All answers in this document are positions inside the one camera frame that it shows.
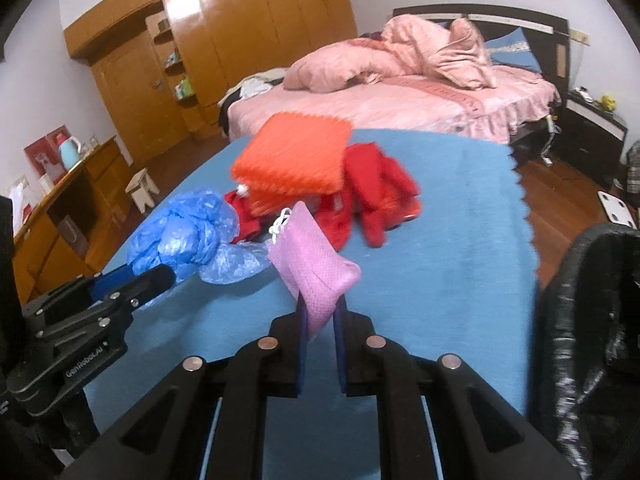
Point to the pink quilt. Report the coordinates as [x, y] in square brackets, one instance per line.
[400, 50]

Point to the white power strip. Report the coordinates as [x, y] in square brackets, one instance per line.
[550, 135]

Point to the pink mesh pouch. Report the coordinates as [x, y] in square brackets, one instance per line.
[310, 270]

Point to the white device on nightstand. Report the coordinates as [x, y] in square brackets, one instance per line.
[582, 94]

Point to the red cloth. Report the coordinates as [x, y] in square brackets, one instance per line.
[370, 185]

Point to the dark nightstand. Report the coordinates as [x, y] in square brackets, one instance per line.
[590, 135]

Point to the clear glass cup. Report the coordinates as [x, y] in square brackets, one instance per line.
[91, 144]

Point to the yellow toy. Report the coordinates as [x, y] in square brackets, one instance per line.
[608, 102]

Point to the pink bed sheet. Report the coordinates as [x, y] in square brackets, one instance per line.
[400, 105]

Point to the black lined trash bin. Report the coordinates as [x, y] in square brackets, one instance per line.
[575, 310]

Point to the red gift box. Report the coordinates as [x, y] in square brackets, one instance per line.
[42, 155]

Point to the small white stool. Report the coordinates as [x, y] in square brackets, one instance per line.
[142, 187]

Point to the white cloth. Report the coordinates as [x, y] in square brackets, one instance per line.
[255, 89]

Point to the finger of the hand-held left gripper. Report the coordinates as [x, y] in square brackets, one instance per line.
[150, 285]
[112, 280]

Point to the plaid bag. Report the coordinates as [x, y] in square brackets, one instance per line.
[632, 175]

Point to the blue pillow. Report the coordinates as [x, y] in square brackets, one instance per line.
[515, 47]

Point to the orange folded towel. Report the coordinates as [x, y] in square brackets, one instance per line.
[295, 155]

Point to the blue table cloth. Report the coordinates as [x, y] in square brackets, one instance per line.
[450, 285]

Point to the dark wooden bed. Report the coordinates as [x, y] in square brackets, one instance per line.
[550, 35]

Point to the wall socket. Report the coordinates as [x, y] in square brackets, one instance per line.
[579, 36]

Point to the wooden wardrobe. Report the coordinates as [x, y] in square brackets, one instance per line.
[250, 25]

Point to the blue plastic bag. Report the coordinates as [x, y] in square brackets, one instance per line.
[185, 230]

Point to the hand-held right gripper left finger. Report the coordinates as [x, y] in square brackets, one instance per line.
[300, 360]

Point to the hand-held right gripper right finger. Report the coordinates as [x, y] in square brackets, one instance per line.
[341, 355]

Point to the white bathroom scale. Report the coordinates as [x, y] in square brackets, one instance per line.
[617, 207]

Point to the light blue kettle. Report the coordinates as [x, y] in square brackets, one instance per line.
[69, 152]

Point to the wooden sideboard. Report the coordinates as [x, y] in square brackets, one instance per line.
[105, 180]

